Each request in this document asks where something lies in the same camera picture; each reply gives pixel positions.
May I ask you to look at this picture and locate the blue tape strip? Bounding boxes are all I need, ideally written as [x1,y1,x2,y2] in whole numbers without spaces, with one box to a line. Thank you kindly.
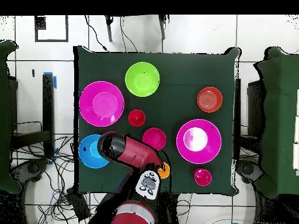
[43,71,57,89]

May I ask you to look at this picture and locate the large pink bowl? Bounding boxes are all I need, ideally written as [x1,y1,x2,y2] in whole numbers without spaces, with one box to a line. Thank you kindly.
[78,80,125,128]
[176,118,222,165]

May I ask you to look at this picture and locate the orange cup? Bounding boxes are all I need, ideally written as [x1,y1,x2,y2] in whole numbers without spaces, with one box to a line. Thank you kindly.
[157,161,171,180]

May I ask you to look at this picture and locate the orange bowl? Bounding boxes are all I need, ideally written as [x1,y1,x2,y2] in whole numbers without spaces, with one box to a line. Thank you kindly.
[196,86,224,113]

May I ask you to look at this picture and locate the blue bowl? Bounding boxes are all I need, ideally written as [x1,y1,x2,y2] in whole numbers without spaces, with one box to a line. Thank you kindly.
[78,134,110,169]

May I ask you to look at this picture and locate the dark green tablecloth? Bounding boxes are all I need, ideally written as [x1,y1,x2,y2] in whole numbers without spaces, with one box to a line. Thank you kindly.
[73,45,241,195]

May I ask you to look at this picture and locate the black table frame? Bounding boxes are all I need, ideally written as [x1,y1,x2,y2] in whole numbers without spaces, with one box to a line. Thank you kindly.
[10,73,55,159]

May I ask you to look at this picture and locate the green cloth side table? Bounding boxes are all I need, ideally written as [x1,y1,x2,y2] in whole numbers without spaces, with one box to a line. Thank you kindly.
[0,40,22,194]
[253,45,299,199]

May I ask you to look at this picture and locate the black power strip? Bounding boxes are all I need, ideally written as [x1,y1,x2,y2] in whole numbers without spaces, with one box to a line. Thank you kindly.
[65,186,91,221]

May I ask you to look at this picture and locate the metal chair leg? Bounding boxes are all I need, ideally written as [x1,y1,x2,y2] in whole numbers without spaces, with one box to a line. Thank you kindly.
[104,15,113,43]
[158,15,168,40]

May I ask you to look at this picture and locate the black pedestal leg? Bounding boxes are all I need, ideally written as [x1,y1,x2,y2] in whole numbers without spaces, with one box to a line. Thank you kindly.
[10,158,50,187]
[235,159,265,185]

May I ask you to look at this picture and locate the small crimson bowl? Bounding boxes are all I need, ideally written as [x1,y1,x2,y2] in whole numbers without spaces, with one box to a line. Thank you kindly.
[142,127,167,151]

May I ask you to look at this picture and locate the green bowl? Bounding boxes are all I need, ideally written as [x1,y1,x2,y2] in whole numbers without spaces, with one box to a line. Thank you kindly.
[124,61,161,98]

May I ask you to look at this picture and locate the crimson cup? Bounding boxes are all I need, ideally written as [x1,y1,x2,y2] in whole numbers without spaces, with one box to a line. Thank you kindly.
[194,167,213,187]

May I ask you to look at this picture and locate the red cup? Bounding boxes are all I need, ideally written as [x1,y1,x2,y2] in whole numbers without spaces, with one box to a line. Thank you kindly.
[128,109,147,127]

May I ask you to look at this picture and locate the grey square floor frame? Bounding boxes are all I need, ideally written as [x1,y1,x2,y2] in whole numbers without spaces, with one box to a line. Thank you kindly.
[34,15,69,43]

